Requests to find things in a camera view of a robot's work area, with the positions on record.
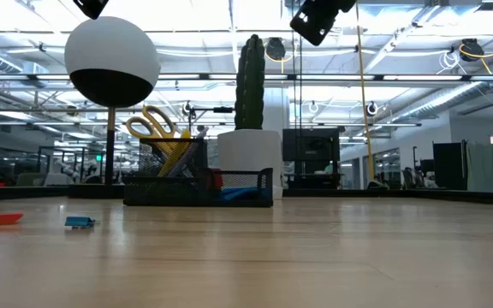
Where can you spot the small blue binder clip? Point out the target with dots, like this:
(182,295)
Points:
(78,221)

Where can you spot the black mesh desk organizer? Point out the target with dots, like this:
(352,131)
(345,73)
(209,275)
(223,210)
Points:
(165,194)

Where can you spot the white globe table lamp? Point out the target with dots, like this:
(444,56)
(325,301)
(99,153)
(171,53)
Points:
(109,51)

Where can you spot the black aluminium table frame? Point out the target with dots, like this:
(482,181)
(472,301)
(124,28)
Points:
(400,194)

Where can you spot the blue sticky note pad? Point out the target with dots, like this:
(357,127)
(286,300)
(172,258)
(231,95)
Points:
(238,193)

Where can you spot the green artificial cactus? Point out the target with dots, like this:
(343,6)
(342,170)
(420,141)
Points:
(250,85)

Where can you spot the yellow highlighter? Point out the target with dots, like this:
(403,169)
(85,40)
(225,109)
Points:
(185,141)

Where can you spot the black partition panel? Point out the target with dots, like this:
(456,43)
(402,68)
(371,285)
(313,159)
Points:
(449,167)

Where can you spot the white hexagonal plant pot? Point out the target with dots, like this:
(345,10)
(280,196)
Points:
(251,154)

